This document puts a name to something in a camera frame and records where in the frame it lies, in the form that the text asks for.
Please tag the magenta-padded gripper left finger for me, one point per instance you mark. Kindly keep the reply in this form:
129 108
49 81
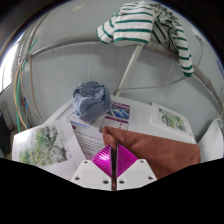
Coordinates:
96 176

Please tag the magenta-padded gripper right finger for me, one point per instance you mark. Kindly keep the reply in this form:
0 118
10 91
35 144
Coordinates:
133 176

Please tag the brown towel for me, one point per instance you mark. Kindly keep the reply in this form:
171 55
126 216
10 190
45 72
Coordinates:
156 150

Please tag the white text sheet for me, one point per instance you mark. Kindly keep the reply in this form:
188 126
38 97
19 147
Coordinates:
88 141

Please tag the purple and blue leaflet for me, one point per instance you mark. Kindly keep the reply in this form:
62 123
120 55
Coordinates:
118 115

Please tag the small green picture sheet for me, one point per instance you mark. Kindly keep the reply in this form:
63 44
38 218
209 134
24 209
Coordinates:
171 120

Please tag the crumpled grey-blue cloth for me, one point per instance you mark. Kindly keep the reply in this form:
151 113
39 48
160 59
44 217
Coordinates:
91 100

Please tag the white upright pipe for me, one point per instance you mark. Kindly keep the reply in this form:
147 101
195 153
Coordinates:
130 68

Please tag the green and white striped garment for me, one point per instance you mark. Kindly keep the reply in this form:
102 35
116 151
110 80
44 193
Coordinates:
133 25

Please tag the grey wall pipe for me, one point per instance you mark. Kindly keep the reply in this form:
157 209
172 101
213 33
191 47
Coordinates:
66 42

